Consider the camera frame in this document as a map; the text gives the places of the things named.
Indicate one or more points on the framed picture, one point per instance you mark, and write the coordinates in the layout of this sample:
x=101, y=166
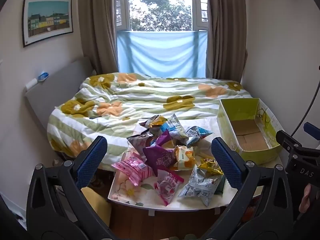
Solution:
x=47, y=20

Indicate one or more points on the purple snack packet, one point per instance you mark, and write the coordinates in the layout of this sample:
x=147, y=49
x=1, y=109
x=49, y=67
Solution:
x=160, y=156

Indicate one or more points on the green cardboard box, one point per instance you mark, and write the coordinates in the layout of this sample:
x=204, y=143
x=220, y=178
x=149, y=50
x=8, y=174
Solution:
x=235, y=111

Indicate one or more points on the white table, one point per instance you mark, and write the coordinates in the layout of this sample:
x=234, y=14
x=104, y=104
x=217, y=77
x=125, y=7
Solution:
x=271, y=163

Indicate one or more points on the floral striped duvet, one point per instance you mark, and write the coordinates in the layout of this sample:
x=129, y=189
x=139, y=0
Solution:
x=140, y=97

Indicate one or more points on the light blue cloth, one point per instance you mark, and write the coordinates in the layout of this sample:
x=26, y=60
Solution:
x=160, y=55

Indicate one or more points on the window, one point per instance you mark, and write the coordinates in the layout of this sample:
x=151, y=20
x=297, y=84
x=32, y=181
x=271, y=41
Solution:
x=160, y=5

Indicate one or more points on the gold silver snack packet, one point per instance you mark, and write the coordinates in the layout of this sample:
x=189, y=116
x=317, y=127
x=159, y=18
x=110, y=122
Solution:
x=155, y=122

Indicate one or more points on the person's right hand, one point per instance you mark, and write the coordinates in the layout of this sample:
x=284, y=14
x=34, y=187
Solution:
x=306, y=200

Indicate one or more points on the pink white snack packet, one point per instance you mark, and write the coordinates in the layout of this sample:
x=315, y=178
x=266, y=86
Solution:
x=168, y=185

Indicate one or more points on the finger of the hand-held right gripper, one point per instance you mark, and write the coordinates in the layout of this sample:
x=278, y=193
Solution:
x=311, y=130
x=287, y=140

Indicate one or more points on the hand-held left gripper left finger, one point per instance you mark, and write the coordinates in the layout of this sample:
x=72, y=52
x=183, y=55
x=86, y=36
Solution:
x=91, y=162

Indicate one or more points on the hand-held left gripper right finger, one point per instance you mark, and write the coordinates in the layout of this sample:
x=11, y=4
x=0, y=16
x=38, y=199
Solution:
x=227, y=162

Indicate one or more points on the yellow snack packet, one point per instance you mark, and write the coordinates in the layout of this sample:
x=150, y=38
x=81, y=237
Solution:
x=210, y=167

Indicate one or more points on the large silver blue snack packet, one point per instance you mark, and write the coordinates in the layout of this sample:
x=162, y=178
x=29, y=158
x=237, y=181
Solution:
x=200, y=186

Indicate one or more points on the orange snack packet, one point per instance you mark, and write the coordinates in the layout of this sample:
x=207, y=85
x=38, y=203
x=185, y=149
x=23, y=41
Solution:
x=185, y=156

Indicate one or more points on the blue white snack packet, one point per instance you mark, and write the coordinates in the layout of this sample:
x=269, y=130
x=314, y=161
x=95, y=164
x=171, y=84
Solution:
x=175, y=127

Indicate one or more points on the grey headboard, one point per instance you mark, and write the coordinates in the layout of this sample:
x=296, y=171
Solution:
x=57, y=85

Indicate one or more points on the yellow cushion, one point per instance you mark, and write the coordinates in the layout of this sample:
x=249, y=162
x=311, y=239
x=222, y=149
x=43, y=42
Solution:
x=100, y=205

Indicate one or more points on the small white box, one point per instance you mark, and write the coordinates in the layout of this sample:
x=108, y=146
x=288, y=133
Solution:
x=31, y=83

